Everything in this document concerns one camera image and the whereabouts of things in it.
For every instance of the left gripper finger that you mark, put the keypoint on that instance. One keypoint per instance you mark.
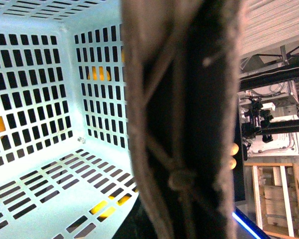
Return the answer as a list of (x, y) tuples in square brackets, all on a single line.
[(182, 62)]

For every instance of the light blue plastic basket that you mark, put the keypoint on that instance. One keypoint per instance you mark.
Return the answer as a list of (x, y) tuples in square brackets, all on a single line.
[(65, 170)]

